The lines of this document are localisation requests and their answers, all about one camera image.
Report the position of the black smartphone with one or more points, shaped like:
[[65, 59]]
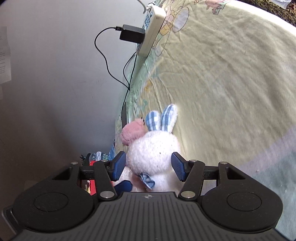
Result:
[[124, 115]]

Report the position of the pile of folded clothes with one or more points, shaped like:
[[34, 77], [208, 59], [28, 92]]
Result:
[[91, 158]]

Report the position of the red cardboard box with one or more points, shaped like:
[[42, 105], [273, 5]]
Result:
[[91, 189]]

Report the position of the white bunny plush toy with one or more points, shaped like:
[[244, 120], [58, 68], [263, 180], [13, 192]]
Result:
[[148, 159]]

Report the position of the white power strip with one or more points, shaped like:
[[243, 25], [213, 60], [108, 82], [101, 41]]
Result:
[[152, 24]]

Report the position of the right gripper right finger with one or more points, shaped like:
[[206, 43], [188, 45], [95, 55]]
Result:
[[190, 173]]

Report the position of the brown patterned blanket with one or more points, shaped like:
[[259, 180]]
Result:
[[281, 9]]

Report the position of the green yellow bed sheet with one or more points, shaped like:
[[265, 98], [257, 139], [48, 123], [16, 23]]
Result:
[[229, 67]]

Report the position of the mauve bear plush toy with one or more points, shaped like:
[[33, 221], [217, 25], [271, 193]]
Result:
[[132, 131]]

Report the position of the black power adapter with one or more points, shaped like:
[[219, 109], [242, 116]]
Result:
[[130, 33]]

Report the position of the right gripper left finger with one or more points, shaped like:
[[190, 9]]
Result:
[[105, 173]]

